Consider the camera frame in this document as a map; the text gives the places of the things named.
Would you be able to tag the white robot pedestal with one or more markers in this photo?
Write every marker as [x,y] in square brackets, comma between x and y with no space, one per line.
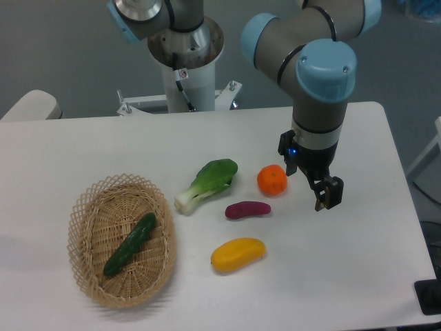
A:
[188,67]

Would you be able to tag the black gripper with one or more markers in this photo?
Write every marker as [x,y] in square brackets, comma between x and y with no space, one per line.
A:
[314,164]

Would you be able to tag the green cucumber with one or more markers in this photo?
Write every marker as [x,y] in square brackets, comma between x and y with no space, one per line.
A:
[131,245]

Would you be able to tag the yellow mango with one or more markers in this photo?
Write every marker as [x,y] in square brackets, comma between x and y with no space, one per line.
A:
[237,253]

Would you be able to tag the black device at edge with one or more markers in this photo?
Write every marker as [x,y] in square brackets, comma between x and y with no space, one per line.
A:
[428,294]

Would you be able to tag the orange tangerine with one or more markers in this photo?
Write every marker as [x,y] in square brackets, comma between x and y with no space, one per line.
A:
[272,180]

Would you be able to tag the white frame at right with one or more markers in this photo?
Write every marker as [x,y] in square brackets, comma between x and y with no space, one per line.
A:
[426,156]

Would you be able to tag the woven wicker basket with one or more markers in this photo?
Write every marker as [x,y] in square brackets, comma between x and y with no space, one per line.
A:
[100,221]

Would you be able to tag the beige chair back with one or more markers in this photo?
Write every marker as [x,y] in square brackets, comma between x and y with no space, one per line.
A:
[35,105]

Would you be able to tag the purple sweet potato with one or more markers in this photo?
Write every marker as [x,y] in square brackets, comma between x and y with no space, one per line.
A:
[247,209]

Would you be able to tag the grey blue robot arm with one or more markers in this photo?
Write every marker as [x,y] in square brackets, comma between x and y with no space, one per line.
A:
[306,56]

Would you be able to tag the green bok choy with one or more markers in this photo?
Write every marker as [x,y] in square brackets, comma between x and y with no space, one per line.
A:
[213,178]

